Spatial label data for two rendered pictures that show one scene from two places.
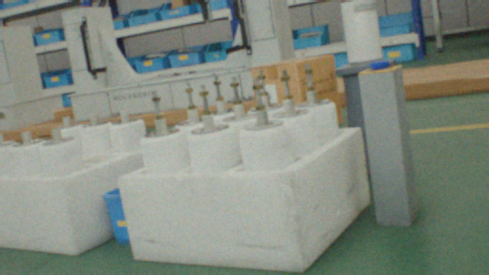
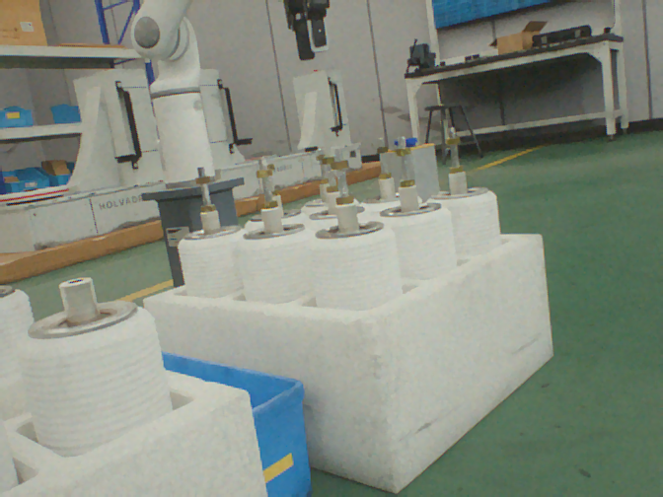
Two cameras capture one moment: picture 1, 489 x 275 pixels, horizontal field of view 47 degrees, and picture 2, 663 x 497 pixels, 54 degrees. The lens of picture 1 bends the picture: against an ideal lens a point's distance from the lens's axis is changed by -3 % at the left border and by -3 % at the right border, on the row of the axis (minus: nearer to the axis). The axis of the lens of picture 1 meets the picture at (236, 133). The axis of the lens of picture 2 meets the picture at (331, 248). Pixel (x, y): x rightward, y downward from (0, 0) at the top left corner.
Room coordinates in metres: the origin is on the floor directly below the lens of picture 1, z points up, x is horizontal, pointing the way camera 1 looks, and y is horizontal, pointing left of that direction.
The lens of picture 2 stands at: (1.06, 0.83, 0.36)
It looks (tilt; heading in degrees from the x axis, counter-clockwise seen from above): 10 degrees down; 281
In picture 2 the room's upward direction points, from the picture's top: 9 degrees counter-clockwise
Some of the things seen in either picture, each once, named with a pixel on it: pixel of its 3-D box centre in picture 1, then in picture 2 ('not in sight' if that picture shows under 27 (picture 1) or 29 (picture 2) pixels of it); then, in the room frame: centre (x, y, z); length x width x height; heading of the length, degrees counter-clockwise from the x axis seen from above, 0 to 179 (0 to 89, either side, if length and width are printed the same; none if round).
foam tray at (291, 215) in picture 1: (251, 191); (354, 328); (1.21, -0.01, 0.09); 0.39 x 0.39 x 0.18; 58
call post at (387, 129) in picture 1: (390, 147); (417, 237); (1.12, -0.30, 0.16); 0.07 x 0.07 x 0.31; 58
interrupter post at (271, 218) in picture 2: (193, 116); (272, 222); (1.27, 0.09, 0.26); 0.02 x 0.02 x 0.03
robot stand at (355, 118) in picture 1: (372, 117); (206, 258); (1.54, -0.38, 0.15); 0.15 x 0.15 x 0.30; 67
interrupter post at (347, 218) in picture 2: (160, 127); (347, 219); (1.17, 0.15, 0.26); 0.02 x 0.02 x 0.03
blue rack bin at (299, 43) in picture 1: (308, 37); not in sight; (6.03, -0.90, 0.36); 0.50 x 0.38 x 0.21; 159
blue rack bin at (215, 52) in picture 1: (226, 50); not in sight; (6.43, -0.04, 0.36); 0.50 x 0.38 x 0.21; 156
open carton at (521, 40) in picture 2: not in sight; (518, 40); (0.34, -4.85, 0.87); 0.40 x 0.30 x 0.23; 143
